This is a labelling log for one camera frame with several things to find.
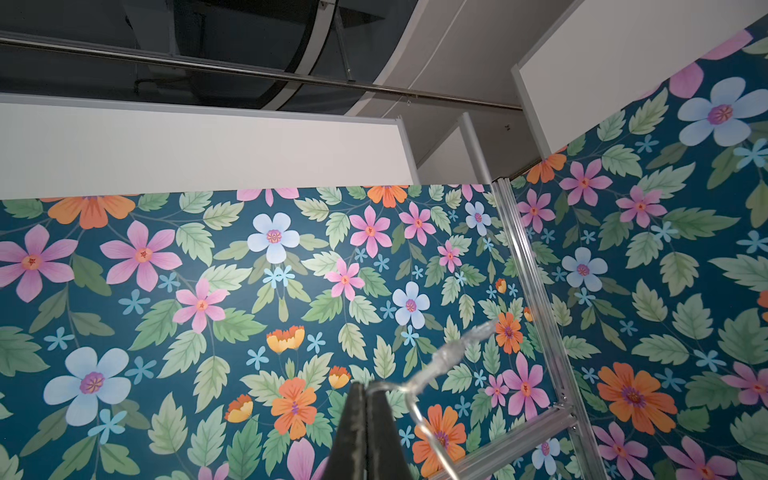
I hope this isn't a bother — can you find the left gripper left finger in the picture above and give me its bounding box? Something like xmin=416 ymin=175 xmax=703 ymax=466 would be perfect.
xmin=321 ymin=383 xmax=367 ymax=480

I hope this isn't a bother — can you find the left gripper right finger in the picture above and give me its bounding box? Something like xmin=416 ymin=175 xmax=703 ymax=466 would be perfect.
xmin=365 ymin=383 xmax=412 ymax=480

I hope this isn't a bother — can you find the clear string light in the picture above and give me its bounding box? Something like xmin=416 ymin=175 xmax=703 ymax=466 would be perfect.
xmin=373 ymin=321 xmax=495 ymax=479

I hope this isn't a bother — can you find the aluminium frame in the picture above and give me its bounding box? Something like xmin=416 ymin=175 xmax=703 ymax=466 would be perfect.
xmin=428 ymin=176 xmax=601 ymax=480

